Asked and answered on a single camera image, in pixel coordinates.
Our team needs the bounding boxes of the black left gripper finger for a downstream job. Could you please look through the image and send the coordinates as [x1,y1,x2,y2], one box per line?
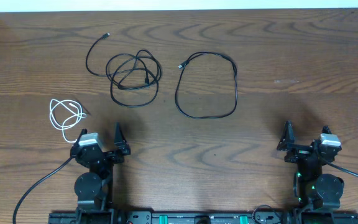
[75,129,88,146]
[114,123,131,156]

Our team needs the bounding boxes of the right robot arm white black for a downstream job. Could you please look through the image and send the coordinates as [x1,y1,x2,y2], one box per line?
[277,121,344,223]

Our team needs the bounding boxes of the white cable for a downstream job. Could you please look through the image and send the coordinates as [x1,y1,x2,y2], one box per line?
[48,98,88,144]

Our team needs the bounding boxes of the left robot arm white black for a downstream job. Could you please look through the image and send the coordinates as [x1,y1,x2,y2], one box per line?
[70,123,131,224]

